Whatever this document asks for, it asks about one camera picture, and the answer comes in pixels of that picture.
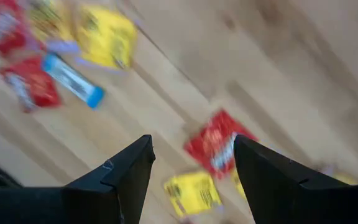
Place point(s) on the red Skittles packet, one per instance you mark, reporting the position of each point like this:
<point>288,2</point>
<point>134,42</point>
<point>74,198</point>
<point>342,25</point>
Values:
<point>5,34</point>
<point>39,87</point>
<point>210,143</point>

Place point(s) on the white blue Hershey's bar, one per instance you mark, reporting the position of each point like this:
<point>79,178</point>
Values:
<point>73,81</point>

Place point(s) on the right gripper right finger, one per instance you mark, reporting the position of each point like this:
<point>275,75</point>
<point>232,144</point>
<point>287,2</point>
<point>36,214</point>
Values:
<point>291,199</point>

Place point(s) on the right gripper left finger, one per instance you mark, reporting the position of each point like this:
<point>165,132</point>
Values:
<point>104,199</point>

